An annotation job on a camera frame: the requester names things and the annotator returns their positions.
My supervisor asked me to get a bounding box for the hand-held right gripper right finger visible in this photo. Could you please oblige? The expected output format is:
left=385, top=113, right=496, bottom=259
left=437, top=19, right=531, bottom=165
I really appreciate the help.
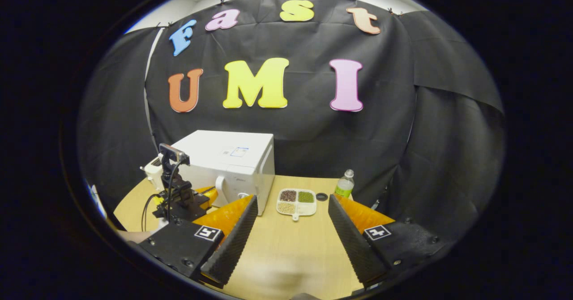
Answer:
left=328, top=194, right=453, bottom=288

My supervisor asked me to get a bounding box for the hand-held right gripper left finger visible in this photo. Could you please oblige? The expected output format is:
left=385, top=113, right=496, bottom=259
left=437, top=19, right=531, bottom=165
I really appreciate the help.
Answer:
left=138, top=195, right=259, bottom=287

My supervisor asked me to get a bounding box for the white microwave oven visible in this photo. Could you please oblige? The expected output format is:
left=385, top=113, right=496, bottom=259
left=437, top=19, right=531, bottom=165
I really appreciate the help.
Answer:
left=170, top=130, right=276, bottom=216

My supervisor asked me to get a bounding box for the white toaster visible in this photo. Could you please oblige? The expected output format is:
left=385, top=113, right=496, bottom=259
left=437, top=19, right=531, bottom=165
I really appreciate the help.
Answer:
left=143, top=154, right=173, bottom=192

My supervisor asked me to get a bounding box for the white divided dish with grains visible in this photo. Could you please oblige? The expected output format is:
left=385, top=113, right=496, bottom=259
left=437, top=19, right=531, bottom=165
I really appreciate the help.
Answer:
left=276, top=188, right=317, bottom=221

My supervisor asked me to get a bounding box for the green plastic bottle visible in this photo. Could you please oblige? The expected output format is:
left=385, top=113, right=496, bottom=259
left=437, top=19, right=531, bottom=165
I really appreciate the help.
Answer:
left=334, top=169, right=355, bottom=198

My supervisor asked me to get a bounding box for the black cable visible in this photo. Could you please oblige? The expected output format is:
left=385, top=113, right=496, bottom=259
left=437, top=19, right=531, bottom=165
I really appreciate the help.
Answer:
left=141, top=193, right=162, bottom=233

